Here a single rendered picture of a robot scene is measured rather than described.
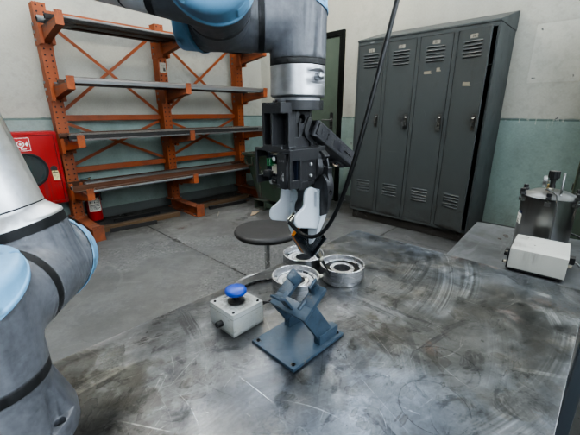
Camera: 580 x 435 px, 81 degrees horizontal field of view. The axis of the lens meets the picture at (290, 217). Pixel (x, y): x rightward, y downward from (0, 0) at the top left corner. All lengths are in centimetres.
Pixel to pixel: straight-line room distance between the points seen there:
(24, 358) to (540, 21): 385
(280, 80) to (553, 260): 106
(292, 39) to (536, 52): 345
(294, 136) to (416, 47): 318
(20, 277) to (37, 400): 15
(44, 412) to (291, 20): 54
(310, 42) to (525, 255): 104
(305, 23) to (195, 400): 51
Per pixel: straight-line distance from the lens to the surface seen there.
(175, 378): 59
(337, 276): 77
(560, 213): 151
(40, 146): 404
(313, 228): 51
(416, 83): 356
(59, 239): 56
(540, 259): 132
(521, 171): 381
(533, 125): 377
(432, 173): 350
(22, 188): 57
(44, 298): 51
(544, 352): 74
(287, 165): 45
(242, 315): 63
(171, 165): 447
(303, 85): 46
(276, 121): 47
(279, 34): 47
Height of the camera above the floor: 118
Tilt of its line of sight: 17 degrees down
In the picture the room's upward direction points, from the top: straight up
